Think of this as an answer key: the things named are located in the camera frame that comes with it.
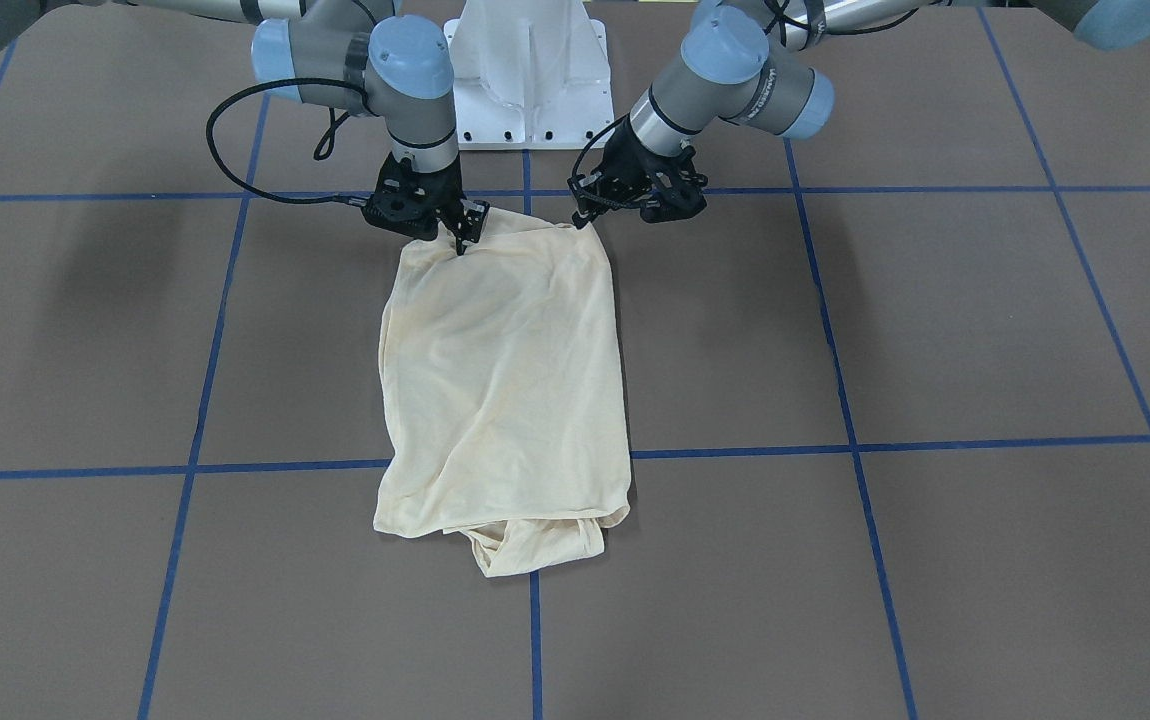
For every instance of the beige long-sleeve printed shirt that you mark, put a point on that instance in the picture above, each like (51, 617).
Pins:
(501, 377)

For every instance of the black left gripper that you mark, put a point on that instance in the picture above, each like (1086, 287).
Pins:
(628, 153)

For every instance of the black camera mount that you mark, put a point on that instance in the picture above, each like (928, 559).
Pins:
(675, 188)
(403, 208)

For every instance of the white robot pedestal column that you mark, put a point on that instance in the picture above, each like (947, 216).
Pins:
(529, 75)

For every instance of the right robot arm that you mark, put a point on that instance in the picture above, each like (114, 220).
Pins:
(362, 59)

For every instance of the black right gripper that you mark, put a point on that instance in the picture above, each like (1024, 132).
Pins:
(445, 192)

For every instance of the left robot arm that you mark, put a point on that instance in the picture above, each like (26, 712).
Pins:
(737, 64)

